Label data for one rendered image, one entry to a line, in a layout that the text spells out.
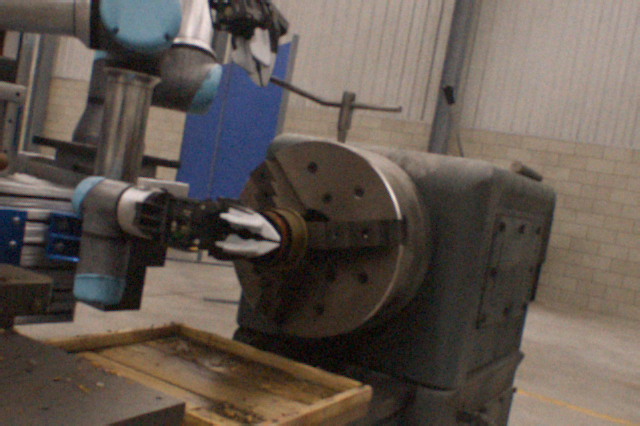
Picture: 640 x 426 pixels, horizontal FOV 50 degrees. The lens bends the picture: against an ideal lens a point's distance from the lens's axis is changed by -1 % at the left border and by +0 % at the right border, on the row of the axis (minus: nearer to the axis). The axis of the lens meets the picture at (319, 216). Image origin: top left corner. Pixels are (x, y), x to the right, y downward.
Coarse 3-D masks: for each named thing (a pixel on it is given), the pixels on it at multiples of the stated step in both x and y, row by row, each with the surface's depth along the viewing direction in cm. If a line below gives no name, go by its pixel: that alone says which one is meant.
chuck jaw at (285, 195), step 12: (264, 168) 110; (276, 168) 111; (252, 180) 111; (264, 180) 110; (276, 180) 109; (288, 180) 112; (264, 192) 107; (276, 192) 106; (288, 192) 109; (264, 204) 105; (276, 204) 104; (288, 204) 107; (300, 204) 110; (312, 216) 113
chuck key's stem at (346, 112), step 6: (342, 96) 112; (348, 96) 112; (354, 96) 112; (342, 102) 112; (348, 102) 112; (342, 108) 112; (348, 108) 112; (342, 114) 112; (348, 114) 112; (342, 120) 112; (348, 120) 112; (342, 126) 112; (348, 126) 112; (342, 132) 112; (342, 138) 112
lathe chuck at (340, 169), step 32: (288, 160) 112; (320, 160) 110; (352, 160) 107; (384, 160) 113; (256, 192) 115; (320, 192) 109; (352, 192) 106; (384, 192) 104; (416, 224) 108; (352, 256) 106; (384, 256) 103; (416, 256) 108; (256, 288) 115; (320, 288) 109; (352, 288) 106; (384, 288) 103; (288, 320) 111; (320, 320) 108; (352, 320) 106
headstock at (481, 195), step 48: (288, 144) 133; (432, 192) 116; (480, 192) 113; (528, 192) 137; (432, 240) 116; (480, 240) 115; (528, 240) 147; (432, 288) 116; (480, 288) 119; (528, 288) 160; (288, 336) 129; (336, 336) 124; (384, 336) 120; (432, 336) 115; (480, 336) 132; (432, 384) 115
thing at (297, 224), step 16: (288, 208) 102; (272, 224) 96; (288, 224) 98; (304, 224) 100; (288, 240) 98; (304, 240) 100; (256, 256) 97; (272, 256) 96; (288, 256) 98; (304, 256) 101
